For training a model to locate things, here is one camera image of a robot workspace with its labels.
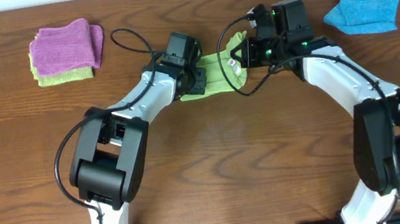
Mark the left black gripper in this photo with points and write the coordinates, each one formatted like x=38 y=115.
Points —
x=202 y=81

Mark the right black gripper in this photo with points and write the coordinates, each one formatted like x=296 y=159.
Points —
x=250 y=59

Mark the light green microfiber cloth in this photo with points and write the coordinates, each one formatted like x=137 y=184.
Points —
x=216 y=83

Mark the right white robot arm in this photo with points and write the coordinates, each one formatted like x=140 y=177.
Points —
x=374 y=105

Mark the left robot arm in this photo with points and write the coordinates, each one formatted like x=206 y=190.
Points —
x=110 y=154

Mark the green folded cloth under purple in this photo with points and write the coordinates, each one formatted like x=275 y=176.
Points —
x=64 y=77

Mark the blue crumpled cloth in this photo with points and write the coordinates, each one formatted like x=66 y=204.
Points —
x=363 y=16

